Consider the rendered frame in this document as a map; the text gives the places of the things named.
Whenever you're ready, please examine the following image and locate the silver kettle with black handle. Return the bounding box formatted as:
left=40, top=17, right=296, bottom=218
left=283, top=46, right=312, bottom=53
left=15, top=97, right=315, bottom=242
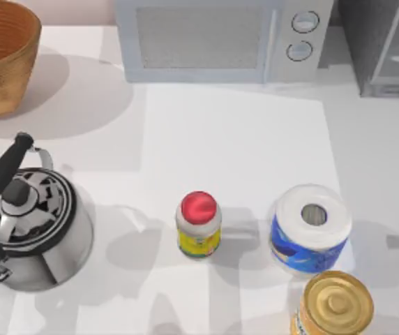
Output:
left=0, top=132, right=95, bottom=292

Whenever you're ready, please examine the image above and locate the microwave oven door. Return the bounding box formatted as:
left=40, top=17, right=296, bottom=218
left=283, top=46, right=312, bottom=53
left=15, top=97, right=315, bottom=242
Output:
left=112, top=0, right=285, bottom=84

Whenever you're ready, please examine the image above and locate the brown woven basket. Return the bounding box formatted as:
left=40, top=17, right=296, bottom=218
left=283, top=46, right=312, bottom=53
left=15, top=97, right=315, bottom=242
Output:
left=0, top=0, right=43, bottom=119

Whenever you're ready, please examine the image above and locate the grey cabinet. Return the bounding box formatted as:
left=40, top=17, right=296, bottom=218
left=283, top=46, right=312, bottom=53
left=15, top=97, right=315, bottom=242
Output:
left=336, top=0, right=399, bottom=98

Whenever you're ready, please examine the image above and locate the red lidded yellow label bottle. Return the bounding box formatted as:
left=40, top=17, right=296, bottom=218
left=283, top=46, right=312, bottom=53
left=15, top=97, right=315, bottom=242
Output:
left=175, top=190, right=223, bottom=261

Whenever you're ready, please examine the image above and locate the gold topped yellow can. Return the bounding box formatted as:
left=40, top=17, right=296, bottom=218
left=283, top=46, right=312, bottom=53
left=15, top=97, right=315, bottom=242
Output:
left=289, top=270, right=375, bottom=335

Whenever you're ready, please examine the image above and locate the microwave door handle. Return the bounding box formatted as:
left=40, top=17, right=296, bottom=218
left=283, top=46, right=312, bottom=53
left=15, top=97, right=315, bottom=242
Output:
left=262, top=9, right=278, bottom=83

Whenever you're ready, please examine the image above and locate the microwave knob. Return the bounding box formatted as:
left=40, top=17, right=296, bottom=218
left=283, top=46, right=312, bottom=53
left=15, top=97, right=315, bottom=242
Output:
left=286, top=40, right=314, bottom=63
left=291, top=10, right=320, bottom=33

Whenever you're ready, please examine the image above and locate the blue wrapped paper towel roll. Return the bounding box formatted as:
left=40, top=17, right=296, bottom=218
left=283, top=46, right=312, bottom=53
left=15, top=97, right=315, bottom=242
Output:
left=269, top=184, right=353, bottom=279

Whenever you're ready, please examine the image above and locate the pale microwave oven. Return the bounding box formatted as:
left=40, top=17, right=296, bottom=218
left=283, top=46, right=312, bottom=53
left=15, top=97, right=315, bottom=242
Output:
left=111, top=0, right=336, bottom=85

